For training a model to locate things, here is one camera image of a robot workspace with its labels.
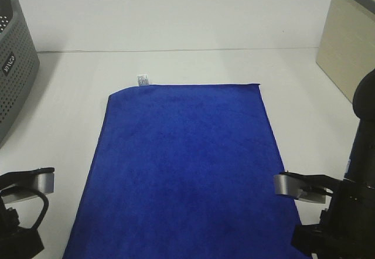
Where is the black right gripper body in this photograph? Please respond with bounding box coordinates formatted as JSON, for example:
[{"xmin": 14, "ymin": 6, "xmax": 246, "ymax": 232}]
[{"xmin": 291, "ymin": 180, "xmax": 374, "ymax": 258}]

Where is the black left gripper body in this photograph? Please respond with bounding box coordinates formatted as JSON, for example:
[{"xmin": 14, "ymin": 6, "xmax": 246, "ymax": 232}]
[{"xmin": 1, "ymin": 197, "xmax": 45, "ymax": 258}]

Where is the blue microfibre towel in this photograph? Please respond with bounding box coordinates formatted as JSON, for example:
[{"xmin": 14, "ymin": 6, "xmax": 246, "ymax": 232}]
[{"xmin": 63, "ymin": 84, "xmax": 302, "ymax": 258}]

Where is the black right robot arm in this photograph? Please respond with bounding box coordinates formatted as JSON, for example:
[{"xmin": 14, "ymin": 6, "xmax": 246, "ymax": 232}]
[{"xmin": 291, "ymin": 71, "xmax": 374, "ymax": 258}]

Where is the grey perforated laundry basket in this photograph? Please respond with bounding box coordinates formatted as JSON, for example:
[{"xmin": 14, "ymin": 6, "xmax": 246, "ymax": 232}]
[{"xmin": 1, "ymin": 0, "xmax": 40, "ymax": 140}]

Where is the beige storage box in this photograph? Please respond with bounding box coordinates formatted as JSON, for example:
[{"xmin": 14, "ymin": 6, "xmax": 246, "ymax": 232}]
[{"xmin": 316, "ymin": 0, "xmax": 374, "ymax": 101}]

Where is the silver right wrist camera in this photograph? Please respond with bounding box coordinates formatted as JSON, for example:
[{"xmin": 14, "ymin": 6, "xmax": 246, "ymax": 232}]
[{"xmin": 273, "ymin": 171, "xmax": 340, "ymax": 204}]

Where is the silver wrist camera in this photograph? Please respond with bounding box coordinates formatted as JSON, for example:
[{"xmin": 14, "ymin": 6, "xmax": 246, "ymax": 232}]
[
  {"xmin": 273, "ymin": 171, "xmax": 340, "ymax": 204},
  {"xmin": 1, "ymin": 167, "xmax": 55, "ymax": 204}
]

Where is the black left camera cable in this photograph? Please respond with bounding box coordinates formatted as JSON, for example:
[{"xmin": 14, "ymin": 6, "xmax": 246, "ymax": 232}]
[{"xmin": 17, "ymin": 193, "xmax": 49, "ymax": 231}]

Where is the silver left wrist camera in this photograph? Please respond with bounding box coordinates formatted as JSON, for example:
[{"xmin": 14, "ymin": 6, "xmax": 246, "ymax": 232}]
[{"xmin": 1, "ymin": 167, "xmax": 55, "ymax": 204}]

